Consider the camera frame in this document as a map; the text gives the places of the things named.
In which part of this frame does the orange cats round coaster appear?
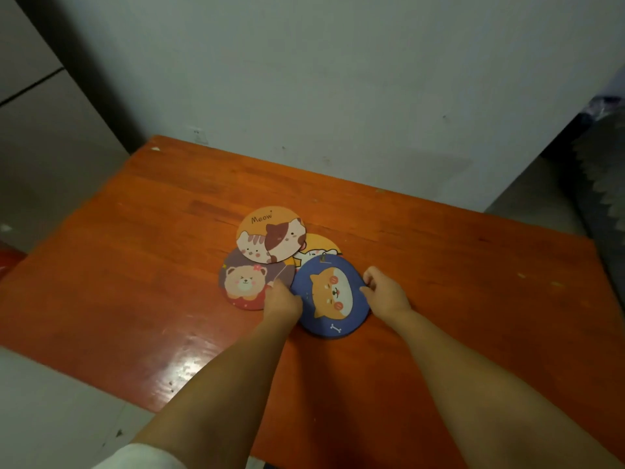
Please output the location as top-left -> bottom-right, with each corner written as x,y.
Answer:
236,206 -> 307,264

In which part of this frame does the person's right forearm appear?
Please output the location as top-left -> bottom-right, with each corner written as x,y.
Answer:
386,307 -> 625,469

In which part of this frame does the grey cabinet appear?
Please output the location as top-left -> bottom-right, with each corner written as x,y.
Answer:
0,0 -> 132,253

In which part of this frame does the person's left hand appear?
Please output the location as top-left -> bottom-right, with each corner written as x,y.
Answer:
263,279 -> 303,327

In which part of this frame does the person's right hand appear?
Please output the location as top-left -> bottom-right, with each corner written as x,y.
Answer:
360,266 -> 413,320

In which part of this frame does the blue dog round coaster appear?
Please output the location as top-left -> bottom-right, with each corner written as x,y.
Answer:
291,254 -> 372,338

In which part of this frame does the white sleeve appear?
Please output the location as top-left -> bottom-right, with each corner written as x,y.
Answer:
93,443 -> 188,469

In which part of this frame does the grey patterned fabric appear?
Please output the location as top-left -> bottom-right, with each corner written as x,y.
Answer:
542,95 -> 625,308

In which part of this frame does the person's left forearm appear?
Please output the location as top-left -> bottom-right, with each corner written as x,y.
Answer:
133,315 -> 299,469

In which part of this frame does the yellow round coaster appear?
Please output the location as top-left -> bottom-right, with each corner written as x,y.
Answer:
285,233 -> 342,269

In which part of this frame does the purple bear round coaster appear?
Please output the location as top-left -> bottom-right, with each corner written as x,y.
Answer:
218,247 -> 297,311

